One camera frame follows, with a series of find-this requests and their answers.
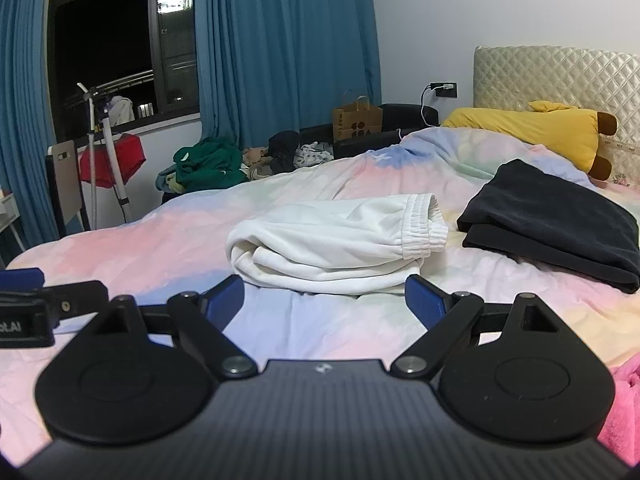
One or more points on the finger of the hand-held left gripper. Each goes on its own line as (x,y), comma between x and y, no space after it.
(80,297)
(20,278)

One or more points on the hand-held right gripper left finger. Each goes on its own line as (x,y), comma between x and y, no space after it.
(227,295)

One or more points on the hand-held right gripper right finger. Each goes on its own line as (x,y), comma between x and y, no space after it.
(425,302)

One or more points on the white pants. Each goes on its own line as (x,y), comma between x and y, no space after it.
(325,240)

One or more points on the white desk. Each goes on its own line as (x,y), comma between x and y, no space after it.
(7,215)

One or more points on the pastel tie-dye blanket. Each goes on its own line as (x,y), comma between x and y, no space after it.
(175,240)

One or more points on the dark chair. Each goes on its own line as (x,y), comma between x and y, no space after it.
(65,175)

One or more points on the white drying stand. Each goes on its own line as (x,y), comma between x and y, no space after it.
(120,185)

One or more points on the green garment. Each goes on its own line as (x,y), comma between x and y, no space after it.
(210,160)

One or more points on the beige cloth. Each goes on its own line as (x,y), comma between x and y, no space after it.
(255,157)

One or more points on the red cloth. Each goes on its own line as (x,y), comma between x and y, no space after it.
(130,155)

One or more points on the black folded garment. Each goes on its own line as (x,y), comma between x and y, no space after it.
(550,215)

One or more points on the black crumpled garment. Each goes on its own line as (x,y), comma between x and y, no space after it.
(285,147)

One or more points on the patterned white cloth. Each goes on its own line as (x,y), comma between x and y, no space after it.
(315,155)

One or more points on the blue curtain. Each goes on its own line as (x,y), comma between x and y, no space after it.
(280,35)
(20,110)

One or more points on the black bench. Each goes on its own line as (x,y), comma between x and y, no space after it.
(410,115)

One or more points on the brown paper bag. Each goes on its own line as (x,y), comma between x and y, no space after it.
(357,122)

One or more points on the white cloth on stand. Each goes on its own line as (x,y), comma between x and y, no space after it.
(122,110)

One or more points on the yellow plush pillow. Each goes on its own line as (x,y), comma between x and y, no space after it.
(525,130)

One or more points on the pink fluffy blanket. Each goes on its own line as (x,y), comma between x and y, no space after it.
(625,410)

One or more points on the quilted beige headboard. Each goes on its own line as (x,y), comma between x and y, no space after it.
(550,75)

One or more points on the dark window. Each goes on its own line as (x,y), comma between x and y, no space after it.
(110,35)

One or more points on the wall outlet with charger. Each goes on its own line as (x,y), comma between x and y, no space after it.
(445,90)

